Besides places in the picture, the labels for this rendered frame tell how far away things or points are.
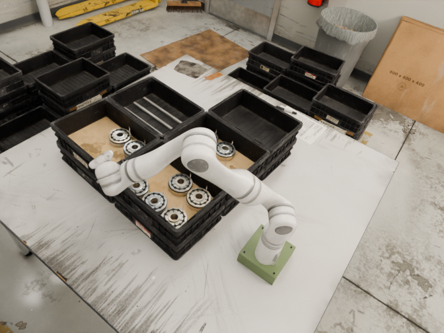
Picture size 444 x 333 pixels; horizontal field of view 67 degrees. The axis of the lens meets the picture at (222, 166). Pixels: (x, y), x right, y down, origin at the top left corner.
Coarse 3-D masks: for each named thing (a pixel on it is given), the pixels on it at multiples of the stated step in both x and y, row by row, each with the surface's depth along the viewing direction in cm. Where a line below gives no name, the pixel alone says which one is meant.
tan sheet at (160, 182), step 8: (168, 168) 153; (160, 176) 149; (168, 176) 150; (152, 184) 146; (160, 184) 146; (168, 192) 144; (168, 200) 141; (176, 200) 141; (184, 200) 142; (184, 208) 139
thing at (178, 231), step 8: (152, 144) 148; (144, 152) 144; (128, 192) 129; (224, 192) 135; (136, 200) 128; (216, 200) 132; (144, 208) 127; (152, 208) 125; (208, 208) 130; (160, 216) 124; (192, 216) 125; (200, 216) 128; (168, 224) 122; (184, 224) 123; (176, 232) 120
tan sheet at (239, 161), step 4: (220, 140) 170; (236, 152) 165; (236, 156) 163; (240, 156) 164; (244, 156) 164; (220, 160) 160; (232, 160) 161; (236, 160) 162; (240, 160) 162; (244, 160) 162; (248, 160) 163; (224, 164) 159; (228, 164) 159; (232, 164) 160; (236, 164) 160; (240, 164) 160; (244, 164) 161; (248, 164) 161; (252, 164) 161; (232, 168) 158; (244, 168) 158
